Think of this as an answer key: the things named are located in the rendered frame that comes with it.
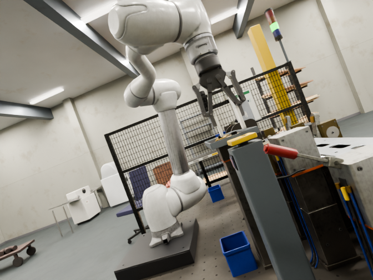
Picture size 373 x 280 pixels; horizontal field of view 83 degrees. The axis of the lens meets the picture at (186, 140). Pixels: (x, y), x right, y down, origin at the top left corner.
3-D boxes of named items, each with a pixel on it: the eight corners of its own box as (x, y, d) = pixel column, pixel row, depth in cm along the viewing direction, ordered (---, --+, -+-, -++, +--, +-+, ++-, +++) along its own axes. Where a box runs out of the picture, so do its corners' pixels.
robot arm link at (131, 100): (125, 77, 100) (150, 74, 107) (116, 92, 115) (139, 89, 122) (134, 103, 99) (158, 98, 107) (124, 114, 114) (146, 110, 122)
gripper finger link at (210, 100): (212, 77, 61) (207, 77, 61) (213, 116, 61) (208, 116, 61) (211, 81, 65) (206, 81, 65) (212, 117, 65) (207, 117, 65)
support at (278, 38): (293, 59, 193) (272, 6, 193) (286, 62, 193) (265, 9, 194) (290, 62, 200) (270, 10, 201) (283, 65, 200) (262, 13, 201)
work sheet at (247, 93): (261, 118, 197) (250, 88, 197) (238, 127, 197) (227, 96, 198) (261, 118, 199) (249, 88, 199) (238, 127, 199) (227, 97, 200)
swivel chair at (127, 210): (167, 220, 380) (145, 164, 381) (160, 235, 320) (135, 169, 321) (135, 231, 384) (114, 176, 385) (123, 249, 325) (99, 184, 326)
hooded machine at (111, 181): (137, 195, 764) (122, 157, 765) (130, 201, 696) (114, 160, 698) (119, 202, 773) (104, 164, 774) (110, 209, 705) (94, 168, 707)
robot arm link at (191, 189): (170, 209, 128) (197, 195, 140) (185, 216, 115) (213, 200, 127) (137, 84, 119) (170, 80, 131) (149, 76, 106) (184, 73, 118)
